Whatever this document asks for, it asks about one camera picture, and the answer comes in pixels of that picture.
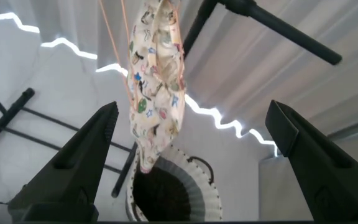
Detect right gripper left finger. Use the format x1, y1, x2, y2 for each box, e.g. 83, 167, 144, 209
7, 101, 119, 224

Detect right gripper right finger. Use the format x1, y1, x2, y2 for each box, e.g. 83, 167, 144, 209
265, 99, 358, 224

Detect cream printed garment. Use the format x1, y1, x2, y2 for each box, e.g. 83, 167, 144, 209
127, 0, 186, 174

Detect white laundry basket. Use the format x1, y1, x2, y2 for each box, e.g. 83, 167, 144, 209
125, 144, 223, 222

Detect black clothes rack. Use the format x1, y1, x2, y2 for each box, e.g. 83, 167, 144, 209
0, 0, 343, 198

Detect white curtain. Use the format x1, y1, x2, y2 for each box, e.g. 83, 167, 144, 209
0, 0, 358, 156

